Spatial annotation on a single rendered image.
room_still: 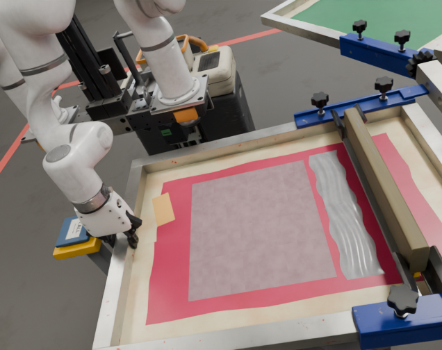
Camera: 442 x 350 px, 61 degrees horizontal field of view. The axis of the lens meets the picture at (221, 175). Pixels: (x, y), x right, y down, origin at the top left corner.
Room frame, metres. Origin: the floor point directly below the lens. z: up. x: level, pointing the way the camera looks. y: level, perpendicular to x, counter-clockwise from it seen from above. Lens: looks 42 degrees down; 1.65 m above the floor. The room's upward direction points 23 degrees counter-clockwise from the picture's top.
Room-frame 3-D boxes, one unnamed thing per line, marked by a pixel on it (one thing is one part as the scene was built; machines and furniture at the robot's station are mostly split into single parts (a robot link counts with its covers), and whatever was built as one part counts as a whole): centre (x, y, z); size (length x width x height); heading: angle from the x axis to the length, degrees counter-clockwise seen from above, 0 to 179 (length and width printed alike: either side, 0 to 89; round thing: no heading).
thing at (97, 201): (0.63, 0.26, 1.18); 0.09 x 0.07 x 0.03; 76
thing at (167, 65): (0.98, 0.01, 1.21); 0.16 x 0.13 x 0.15; 160
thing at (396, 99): (0.76, -0.39, 0.99); 0.30 x 0.05 x 0.07; 76
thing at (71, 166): (0.66, 0.24, 1.25); 0.15 x 0.10 x 0.11; 154
